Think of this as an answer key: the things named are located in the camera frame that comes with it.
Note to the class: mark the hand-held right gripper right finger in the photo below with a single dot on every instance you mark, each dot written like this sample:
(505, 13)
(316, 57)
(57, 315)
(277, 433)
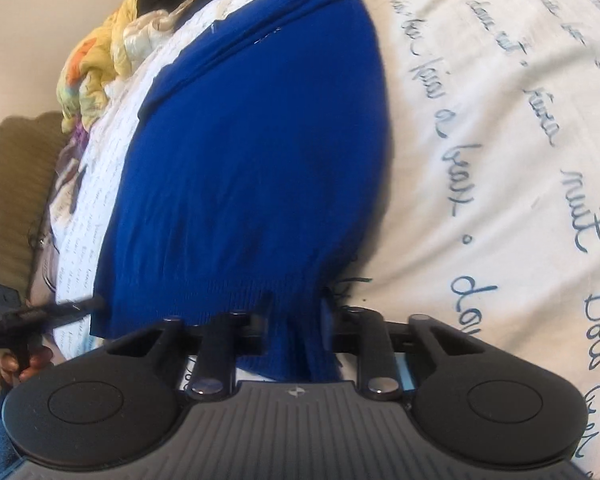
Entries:
(371, 340)

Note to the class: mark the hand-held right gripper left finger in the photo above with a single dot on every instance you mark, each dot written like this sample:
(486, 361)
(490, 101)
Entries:
(230, 332)

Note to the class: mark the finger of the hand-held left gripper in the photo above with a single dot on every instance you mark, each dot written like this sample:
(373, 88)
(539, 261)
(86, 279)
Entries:
(65, 307)

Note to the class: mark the blue knit sweater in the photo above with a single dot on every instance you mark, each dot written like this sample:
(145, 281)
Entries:
(240, 160)

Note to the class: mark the person's left hand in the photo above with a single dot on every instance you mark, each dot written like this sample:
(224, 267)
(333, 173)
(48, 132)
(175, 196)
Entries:
(37, 362)

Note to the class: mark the brown striped sofa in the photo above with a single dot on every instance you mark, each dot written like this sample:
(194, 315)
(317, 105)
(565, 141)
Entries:
(15, 200)

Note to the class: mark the purple cloth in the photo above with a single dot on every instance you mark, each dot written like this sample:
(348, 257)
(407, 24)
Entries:
(72, 170)

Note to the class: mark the white script-printed bedsheet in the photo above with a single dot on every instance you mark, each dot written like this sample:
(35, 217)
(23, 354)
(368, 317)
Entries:
(480, 110)

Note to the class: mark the yellow cartoon quilt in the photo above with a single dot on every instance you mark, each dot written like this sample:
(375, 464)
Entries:
(105, 55)

